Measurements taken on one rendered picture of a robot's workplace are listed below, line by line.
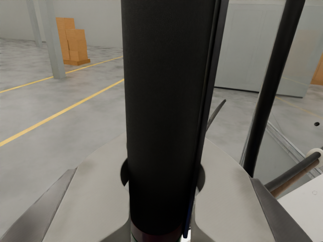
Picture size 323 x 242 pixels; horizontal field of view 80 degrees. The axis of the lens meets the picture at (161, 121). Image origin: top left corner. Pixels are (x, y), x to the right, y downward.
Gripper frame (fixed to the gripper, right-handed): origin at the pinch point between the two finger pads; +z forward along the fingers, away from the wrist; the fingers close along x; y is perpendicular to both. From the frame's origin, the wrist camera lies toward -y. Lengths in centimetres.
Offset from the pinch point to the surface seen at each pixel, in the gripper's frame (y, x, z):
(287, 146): 52, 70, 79
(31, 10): -30, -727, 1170
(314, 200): 25.9, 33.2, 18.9
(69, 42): 74, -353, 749
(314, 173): 51, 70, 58
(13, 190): 151, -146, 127
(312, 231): 29.0, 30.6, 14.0
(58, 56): 92, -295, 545
